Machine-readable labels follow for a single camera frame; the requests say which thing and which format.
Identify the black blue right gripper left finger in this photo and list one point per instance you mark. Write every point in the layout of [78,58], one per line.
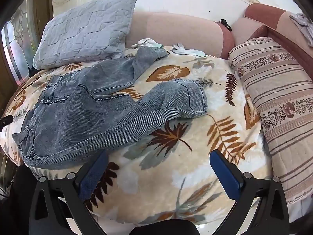
[55,201]

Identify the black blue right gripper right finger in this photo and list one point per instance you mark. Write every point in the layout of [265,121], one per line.
[271,216]

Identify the blue denim jeans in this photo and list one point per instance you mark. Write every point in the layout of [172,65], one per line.
[83,113]

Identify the striped floral bolster pillow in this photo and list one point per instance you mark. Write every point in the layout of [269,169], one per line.
[281,90]

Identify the white glove right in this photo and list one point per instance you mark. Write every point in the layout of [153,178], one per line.
[179,49]

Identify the white glove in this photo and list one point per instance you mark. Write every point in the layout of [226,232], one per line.
[146,42]
[179,49]

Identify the grey quilted pillow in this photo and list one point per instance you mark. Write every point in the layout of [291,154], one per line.
[89,32]

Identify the pink upholstered headboard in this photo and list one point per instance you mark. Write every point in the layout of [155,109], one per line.
[213,38]

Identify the white glove left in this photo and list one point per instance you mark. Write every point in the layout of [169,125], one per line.
[146,42]

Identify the grey cloth on headboard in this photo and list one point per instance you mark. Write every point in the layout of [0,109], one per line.
[304,24]

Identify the black clip on headboard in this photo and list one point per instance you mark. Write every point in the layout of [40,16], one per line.
[224,22]

